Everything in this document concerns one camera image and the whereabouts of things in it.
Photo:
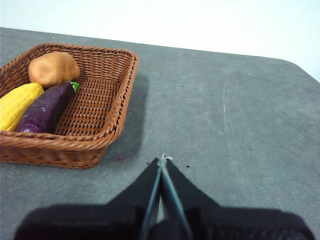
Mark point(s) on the brown wicker basket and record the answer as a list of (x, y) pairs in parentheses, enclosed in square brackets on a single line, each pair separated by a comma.
[(97, 100)]

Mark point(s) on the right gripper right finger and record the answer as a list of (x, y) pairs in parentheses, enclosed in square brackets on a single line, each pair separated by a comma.
[(237, 225)]

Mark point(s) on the purple eggplant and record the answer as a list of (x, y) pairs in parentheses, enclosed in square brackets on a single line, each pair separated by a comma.
[(45, 107)]

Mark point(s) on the yellow corn cob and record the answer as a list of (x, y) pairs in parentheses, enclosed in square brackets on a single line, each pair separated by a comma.
[(17, 105)]

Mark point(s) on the brown potato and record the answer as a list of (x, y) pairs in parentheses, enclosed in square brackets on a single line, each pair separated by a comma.
[(53, 68)]

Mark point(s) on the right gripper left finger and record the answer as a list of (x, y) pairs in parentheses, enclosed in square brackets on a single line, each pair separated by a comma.
[(100, 222)]

